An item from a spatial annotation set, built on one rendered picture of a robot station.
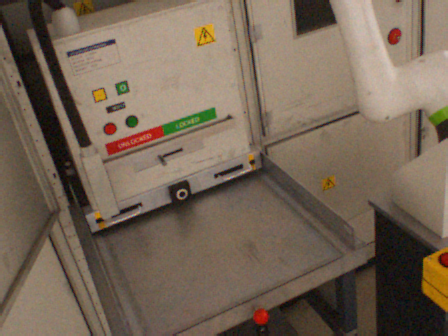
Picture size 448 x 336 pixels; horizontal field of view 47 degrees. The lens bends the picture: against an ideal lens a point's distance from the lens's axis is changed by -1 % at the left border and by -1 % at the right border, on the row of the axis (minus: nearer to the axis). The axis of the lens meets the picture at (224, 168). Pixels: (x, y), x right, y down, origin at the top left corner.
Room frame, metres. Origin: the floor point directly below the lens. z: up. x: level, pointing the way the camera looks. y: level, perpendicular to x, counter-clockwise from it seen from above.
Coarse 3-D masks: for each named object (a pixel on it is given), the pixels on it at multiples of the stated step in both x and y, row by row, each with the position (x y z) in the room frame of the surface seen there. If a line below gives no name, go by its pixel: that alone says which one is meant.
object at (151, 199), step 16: (240, 160) 1.33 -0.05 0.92; (256, 160) 1.35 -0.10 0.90; (192, 176) 1.28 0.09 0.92; (208, 176) 1.30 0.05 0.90; (224, 176) 1.31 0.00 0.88; (144, 192) 1.24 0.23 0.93; (160, 192) 1.25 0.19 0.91; (192, 192) 1.28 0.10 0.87; (128, 208) 1.22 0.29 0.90; (144, 208) 1.23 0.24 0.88; (96, 224) 1.19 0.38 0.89
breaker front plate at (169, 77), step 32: (224, 0) 1.36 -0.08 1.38; (96, 32) 1.25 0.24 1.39; (128, 32) 1.27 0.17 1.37; (160, 32) 1.30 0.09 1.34; (192, 32) 1.32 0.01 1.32; (224, 32) 1.35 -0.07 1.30; (64, 64) 1.22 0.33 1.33; (128, 64) 1.27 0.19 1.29; (160, 64) 1.29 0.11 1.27; (192, 64) 1.32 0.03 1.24; (224, 64) 1.35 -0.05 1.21; (128, 96) 1.26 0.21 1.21; (160, 96) 1.28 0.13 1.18; (192, 96) 1.31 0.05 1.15; (224, 96) 1.34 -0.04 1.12; (96, 128) 1.23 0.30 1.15; (128, 128) 1.25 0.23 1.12; (192, 128) 1.31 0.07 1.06; (192, 160) 1.30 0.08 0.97; (224, 160) 1.33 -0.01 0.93; (128, 192) 1.23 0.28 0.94
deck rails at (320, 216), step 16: (272, 160) 1.30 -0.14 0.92; (272, 176) 1.31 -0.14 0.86; (288, 176) 1.21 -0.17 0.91; (288, 192) 1.22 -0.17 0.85; (304, 192) 1.13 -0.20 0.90; (80, 208) 1.24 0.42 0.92; (304, 208) 1.13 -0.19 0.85; (320, 208) 1.06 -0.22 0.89; (320, 224) 1.04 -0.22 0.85; (336, 224) 0.99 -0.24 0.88; (96, 240) 1.16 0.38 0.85; (336, 240) 0.97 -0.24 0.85; (352, 240) 0.93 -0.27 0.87; (96, 256) 1.09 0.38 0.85; (112, 256) 1.08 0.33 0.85; (112, 272) 1.01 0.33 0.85; (112, 288) 0.96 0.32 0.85; (128, 304) 0.89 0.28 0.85; (128, 320) 0.84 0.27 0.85
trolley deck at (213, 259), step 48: (240, 192) 1.27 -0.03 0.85; (144, 240) 1.13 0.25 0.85; (192, 240) 1.09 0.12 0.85; (240, 240) 1.05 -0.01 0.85; (288, 240) 1.01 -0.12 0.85; (96, 288) 0.97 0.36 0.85; (144, 288) 0.94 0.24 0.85; (192, 288) 0.91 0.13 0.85; (240, 288) 0.88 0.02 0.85; (288, 288) 0.87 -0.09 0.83
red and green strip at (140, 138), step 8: (200, 112) 1.32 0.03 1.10; (208, 112) 1.32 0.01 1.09; (176, 120) 1.29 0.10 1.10; (184, 120) 1.30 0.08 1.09; (192, 120) 1.31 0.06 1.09; (200, 120) 1.31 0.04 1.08; (208, 120) 1.32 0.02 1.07; (152, 128) 1.27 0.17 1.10; (160, 128) 1.28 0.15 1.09; (168, 128) 1.28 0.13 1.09; (176, 128) 1.29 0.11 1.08; (184, 128) 1.30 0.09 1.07; (128, 136) 1.25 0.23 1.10; (136, 136) 1.25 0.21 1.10; (144, 136) 1.26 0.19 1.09; (152, 136) 1.27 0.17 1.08; (160, 136) 1.28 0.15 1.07; (112, 144) 1.23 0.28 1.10; (120, 144) 1.24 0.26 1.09; (128, 144) 1.25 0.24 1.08; (136, 144) 1.25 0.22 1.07; (112, 152) 1.23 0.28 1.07
